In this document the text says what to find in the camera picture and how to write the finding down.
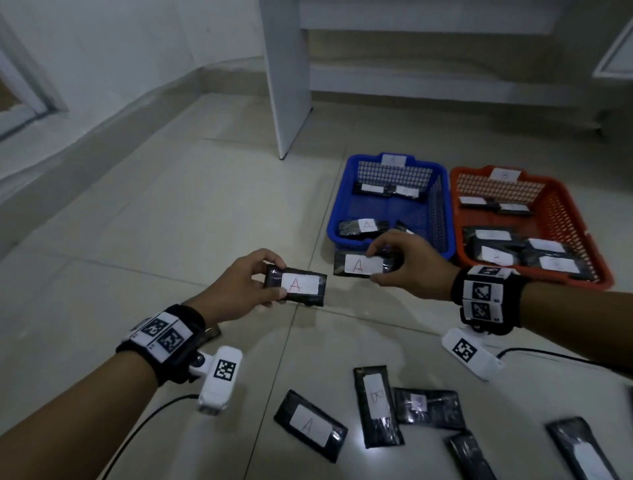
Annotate white desk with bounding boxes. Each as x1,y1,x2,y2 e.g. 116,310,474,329
259,0,633,160

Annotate blue plastic basket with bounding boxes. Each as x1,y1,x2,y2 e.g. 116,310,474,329
327,152,456,262

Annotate black camera cable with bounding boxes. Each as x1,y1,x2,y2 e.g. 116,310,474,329
101,394,201,480
494,348,633,382

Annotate door with white frame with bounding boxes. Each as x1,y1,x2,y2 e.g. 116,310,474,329
0,15,68,142

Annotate person's left hand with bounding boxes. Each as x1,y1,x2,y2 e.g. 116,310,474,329
185,249,289,325

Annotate pile of black labelled packets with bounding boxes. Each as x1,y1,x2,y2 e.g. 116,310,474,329
200,324,633,480

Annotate orange plastic basket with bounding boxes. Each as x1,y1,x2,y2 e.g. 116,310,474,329
448,165,615,291

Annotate white cabinet door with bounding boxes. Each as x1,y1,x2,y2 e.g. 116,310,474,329
592,19,633,81

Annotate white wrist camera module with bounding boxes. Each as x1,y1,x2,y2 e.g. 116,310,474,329
190,345,243,415
441,328,505,382

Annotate person's right forearm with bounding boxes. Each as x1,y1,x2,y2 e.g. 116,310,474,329
522,284,633,375

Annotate person's right hand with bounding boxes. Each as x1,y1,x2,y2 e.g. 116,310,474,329
367,229,461,301

